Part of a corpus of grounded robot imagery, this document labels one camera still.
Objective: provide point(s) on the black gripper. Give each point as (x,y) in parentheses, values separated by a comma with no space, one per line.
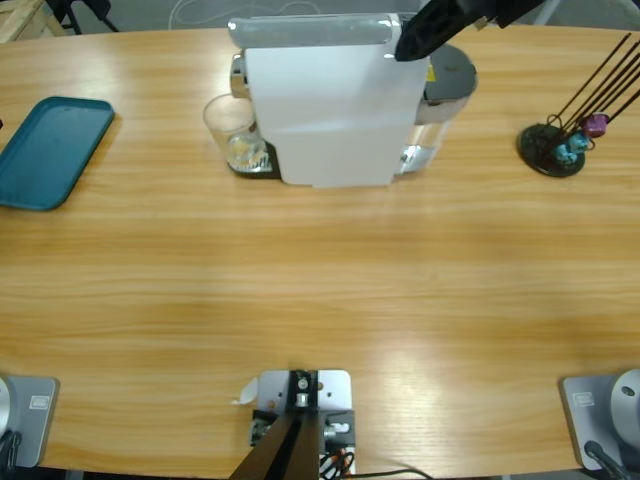
(490,7)

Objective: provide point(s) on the grey coffee machine lever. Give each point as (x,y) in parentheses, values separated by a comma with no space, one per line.
(310,31)

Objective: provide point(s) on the clear glass cup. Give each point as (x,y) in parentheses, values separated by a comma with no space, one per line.
(235,135)

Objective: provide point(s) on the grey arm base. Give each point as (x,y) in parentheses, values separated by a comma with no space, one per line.
(590,415)
(30,415)

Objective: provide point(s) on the white capsule coffee machine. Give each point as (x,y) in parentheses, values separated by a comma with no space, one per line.
(340,110)

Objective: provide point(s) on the blue coffee capsule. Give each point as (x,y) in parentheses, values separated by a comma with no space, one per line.
(579,141)
(565,154)

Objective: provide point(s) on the purple coffee capsule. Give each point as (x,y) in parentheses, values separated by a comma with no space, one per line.
(596,126)

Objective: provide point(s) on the clear water tank grey lid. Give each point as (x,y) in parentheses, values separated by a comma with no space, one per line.
(450,75)

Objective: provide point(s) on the black capsule holder with rods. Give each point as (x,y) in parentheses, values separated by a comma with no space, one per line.
(537,145)

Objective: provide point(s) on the black stand legs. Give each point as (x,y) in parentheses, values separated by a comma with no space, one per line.
(80,6)

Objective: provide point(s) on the teal plastic tray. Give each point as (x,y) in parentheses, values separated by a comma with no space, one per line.
(50,150)

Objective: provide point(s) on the wooden crate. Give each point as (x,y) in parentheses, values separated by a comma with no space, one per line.
(20,20)

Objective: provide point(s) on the white block with dark post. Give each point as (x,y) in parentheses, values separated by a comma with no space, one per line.
(330,395)

